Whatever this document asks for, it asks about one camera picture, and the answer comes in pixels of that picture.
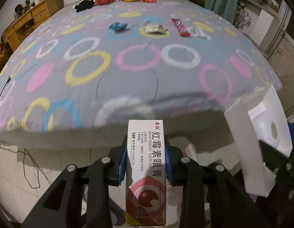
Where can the red white ointment box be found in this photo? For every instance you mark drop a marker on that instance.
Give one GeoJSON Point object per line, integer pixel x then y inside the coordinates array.
{"type": "Point", "coordinates": [145, 174]}

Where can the black and white plush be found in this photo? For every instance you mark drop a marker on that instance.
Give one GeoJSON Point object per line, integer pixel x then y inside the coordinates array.
{"type": "Point", "coordinates": [83, 5]}

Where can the trash bin with white bag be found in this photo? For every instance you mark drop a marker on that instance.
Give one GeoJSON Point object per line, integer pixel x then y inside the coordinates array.
{"type": "Point", "coordinates": [193, 177]}

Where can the red candy wrapper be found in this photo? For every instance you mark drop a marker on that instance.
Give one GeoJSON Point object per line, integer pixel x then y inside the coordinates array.
{"type": "Point", "coordinates": [180, 27]}

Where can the wooden chair with clothes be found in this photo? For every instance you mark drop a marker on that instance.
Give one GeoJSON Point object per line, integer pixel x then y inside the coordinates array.
{"type": "Point", "coordinates": [4, 53]}

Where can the white tray box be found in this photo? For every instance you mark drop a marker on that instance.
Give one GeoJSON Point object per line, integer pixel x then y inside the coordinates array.
{"type": "Point", "coordinates": [253, 119]}

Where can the wooden desk with drawers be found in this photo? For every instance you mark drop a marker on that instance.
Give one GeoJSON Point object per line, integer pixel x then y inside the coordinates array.
{"type": "Point", "coordinates": [16, 33]}

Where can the white tea sachet wrapper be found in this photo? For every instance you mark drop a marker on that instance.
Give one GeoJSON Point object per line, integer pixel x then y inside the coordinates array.
{"type": "Point", "coordinates": [155, 28]}

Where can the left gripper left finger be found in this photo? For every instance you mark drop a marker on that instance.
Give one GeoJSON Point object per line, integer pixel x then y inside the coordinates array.
{"type": "Point", "coordinates": [122, 158]}

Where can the bed with circle-pattern sheet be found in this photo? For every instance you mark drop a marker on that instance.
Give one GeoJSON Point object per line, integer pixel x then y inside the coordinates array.
{"type": "Point", "coordinates": [74, 83]}

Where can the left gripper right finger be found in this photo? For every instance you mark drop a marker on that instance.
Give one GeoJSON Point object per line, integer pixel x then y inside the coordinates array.
{"type": "Point", "coordinates": [169, 162]}

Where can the white plastic snack wrapper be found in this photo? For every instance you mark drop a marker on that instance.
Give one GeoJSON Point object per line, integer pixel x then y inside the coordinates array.
{"type": "Point", "coordinates": [198, 32]}

